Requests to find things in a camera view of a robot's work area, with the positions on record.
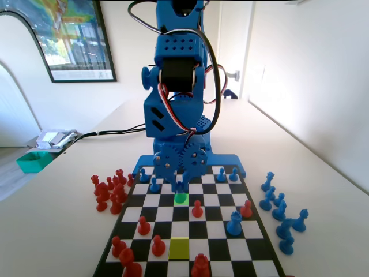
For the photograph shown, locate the black cable bundle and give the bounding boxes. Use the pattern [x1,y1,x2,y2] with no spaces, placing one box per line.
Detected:
[63,123,146,147]

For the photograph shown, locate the black white chessboard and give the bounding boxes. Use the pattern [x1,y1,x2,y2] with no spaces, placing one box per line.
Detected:
[92,164,287,277]

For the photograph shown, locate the blue queen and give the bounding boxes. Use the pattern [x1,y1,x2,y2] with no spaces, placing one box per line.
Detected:
[291,208,308,232]

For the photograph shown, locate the blue rook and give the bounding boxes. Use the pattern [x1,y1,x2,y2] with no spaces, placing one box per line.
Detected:
[225,210,243,236]
[175,181,187,204]

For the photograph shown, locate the black camera cable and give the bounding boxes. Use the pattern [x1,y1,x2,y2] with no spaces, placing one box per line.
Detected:
[127,0,222,138]

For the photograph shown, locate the blue bishop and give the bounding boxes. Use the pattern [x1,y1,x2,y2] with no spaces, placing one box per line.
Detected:
[271,199,287,222]
[258,186,276,211]

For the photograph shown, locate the red white servo wires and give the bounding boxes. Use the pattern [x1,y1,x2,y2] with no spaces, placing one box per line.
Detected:
[157,65,231,139]

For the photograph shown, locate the green plastic bin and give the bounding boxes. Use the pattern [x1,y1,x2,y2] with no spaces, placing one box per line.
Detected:
[17,151,53,174]

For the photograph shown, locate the white arched panel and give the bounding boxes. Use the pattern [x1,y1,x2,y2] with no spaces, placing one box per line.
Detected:
[0,10,55,148]
[0,59,43,148]

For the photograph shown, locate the white door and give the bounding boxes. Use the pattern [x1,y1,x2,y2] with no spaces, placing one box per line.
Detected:
[213,0,256,100]

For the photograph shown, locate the black framed map poster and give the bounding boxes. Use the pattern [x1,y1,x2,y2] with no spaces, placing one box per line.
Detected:
[28,0,118,84]

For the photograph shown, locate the red king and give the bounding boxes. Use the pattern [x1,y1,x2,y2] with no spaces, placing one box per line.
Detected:
[190,252,210,277]

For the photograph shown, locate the pile of papers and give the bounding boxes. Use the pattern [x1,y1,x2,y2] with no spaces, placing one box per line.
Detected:
[36,129,79,149]

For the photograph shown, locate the blue arm base plate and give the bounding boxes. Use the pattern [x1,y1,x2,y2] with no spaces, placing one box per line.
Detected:
[131,147,248,178]

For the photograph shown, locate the red knight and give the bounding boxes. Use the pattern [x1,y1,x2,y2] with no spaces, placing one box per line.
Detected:
[114,184,129,203]

